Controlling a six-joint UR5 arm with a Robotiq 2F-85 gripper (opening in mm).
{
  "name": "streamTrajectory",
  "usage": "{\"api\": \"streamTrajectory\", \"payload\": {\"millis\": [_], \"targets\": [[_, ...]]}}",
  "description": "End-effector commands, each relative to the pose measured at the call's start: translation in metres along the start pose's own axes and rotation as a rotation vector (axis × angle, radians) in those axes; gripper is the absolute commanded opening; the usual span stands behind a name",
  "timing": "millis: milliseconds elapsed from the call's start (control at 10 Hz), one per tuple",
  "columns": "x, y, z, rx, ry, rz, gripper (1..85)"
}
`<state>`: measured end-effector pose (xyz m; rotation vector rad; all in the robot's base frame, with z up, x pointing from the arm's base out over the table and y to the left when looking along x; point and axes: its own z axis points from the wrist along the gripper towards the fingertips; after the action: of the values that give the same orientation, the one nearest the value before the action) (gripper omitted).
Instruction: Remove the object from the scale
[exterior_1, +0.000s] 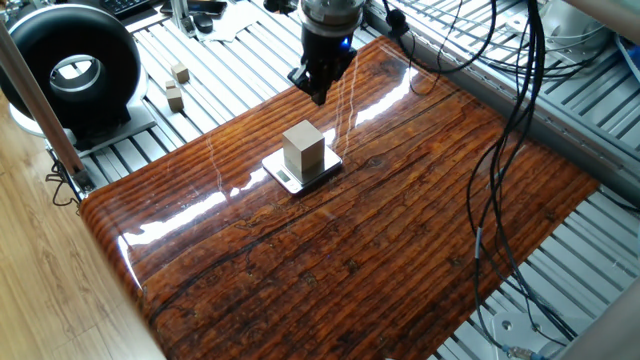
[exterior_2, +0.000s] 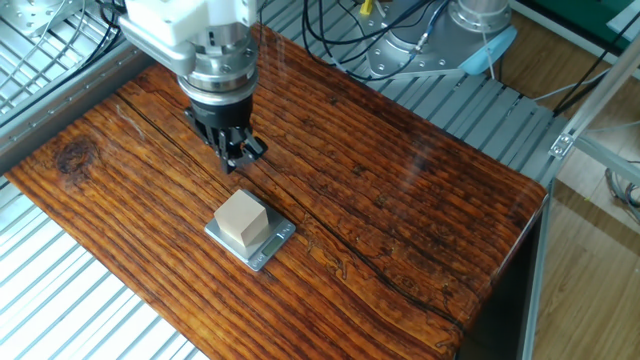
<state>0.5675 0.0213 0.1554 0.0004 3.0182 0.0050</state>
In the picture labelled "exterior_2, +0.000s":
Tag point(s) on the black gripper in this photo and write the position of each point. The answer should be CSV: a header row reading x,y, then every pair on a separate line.
x,y
220,115

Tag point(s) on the large wooden cube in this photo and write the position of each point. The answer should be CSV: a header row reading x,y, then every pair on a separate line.
x,y
240,215

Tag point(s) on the silver digital scale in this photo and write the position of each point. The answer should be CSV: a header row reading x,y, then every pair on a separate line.
x,y
272,246

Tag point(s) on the glossy wood-grain board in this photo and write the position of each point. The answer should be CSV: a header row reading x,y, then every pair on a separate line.
x,y
375,210

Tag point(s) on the yellow connector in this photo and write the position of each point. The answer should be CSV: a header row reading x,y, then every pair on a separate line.
x,y
366,6

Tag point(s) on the silver mounting base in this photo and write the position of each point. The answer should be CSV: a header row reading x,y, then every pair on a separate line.
x,y
30,15

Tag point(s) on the green board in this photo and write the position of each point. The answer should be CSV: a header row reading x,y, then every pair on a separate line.
x,y
575,15

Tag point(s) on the white flat item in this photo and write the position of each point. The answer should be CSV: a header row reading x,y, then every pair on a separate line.
x,y
627,22

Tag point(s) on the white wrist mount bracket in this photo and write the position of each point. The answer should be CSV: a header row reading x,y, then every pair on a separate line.
x,y
170,22

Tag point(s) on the grey aluminium table rail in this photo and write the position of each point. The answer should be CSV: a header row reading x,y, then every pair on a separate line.
x,y
65,105

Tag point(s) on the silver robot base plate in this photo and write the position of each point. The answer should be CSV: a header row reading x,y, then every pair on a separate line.
x,y
400,62

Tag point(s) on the aluminium frame post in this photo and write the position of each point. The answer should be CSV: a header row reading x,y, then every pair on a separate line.
x,y
595,95

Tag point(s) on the aluminium frame beam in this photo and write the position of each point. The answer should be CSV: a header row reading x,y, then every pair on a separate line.
x,y
610,160

